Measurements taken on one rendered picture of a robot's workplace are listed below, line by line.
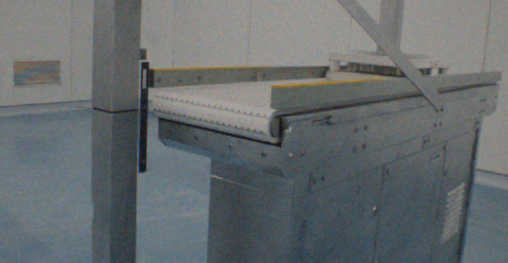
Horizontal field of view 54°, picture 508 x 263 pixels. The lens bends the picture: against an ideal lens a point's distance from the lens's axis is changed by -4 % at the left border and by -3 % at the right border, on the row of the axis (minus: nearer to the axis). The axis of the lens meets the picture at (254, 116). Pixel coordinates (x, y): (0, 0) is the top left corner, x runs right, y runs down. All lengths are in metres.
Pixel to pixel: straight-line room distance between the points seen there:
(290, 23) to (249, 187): 4.13
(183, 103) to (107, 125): 0.14
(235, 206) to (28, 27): 5.20
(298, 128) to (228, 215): 0.29
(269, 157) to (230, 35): 4.76
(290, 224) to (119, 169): 0.31
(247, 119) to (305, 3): 4.19
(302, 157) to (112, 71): 0.34
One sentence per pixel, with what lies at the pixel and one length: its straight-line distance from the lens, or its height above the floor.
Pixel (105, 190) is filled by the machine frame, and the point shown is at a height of 0.74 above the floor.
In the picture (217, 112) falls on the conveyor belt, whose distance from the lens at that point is 0.81.
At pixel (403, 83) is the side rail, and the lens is 1.12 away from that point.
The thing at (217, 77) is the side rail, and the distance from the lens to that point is 1.03.
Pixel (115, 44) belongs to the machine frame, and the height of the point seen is 0.99.
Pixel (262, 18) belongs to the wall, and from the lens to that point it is 5.23.
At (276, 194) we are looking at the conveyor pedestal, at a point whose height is 0.74.
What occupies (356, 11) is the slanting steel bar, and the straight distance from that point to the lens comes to 0.89.
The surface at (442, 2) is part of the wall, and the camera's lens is 4.31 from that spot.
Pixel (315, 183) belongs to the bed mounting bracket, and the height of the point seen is 0.76.
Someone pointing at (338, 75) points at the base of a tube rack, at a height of 0.92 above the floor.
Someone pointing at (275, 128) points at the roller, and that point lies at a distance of 0.75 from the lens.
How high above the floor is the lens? 1.02
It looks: 9 degrees down
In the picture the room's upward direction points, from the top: 4 degrees clockwise
